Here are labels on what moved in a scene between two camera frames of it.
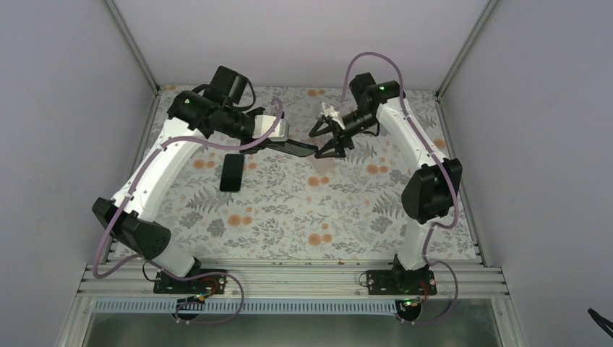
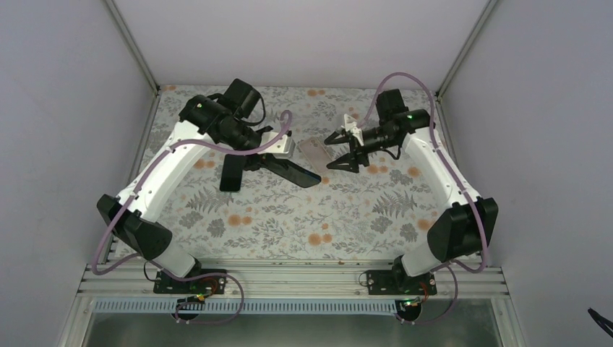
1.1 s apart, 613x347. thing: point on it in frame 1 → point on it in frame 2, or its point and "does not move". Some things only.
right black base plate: x=384 y=283 does not move
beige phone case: x=323 y=165 does not move
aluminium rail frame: x=286 y=288 does not move
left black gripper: x=266 y=144 → x=265 y=160
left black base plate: x=207 y=283 does not move
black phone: x=293 y=147 → x=290 y=172
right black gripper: x=339 y=133 → x=355 y=150
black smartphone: x=232 y=173 does not move
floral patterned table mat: x=301 y=207 does not move
